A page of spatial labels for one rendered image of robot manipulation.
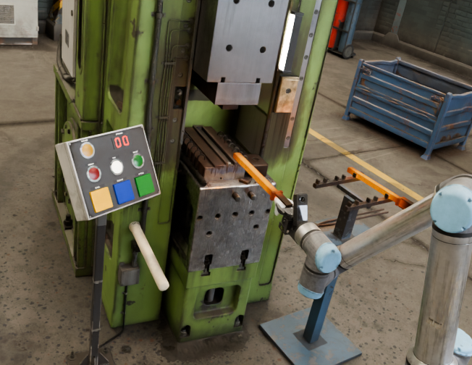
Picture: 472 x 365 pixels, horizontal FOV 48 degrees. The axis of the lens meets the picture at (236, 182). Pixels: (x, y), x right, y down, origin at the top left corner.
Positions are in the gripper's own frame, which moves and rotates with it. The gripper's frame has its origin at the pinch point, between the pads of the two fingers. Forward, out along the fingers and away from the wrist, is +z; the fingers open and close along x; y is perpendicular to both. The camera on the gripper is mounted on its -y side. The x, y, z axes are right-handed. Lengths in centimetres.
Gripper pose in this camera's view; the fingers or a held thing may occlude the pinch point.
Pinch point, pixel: (279, 197)
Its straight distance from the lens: 200.2
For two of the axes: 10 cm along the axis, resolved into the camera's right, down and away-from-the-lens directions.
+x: 9.0, -0.7, 4.3
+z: -4.0, -5.0, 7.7
